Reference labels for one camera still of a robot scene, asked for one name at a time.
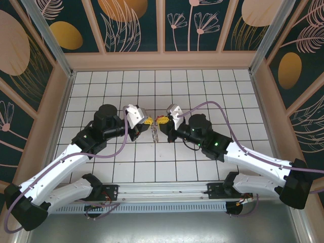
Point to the aluminium mounting rail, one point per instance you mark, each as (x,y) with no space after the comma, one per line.
(164,189)

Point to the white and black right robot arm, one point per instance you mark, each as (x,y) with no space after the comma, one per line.
(258,162)

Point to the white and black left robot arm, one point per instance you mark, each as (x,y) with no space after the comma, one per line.
(50,172)

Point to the aluminium frame post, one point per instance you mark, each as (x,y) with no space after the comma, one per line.
(56,46)
(270,38)

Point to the grey metal sheet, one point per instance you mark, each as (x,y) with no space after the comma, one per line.
(164,227)

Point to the yellow power connector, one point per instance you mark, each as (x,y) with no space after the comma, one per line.
(239,203)

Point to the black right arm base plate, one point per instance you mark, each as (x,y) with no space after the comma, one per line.
(213,191)

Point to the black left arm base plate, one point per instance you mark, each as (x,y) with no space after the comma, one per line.
(114,195)

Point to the aluminium side frame rail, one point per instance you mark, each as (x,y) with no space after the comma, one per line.
(21,240)
(302,227)

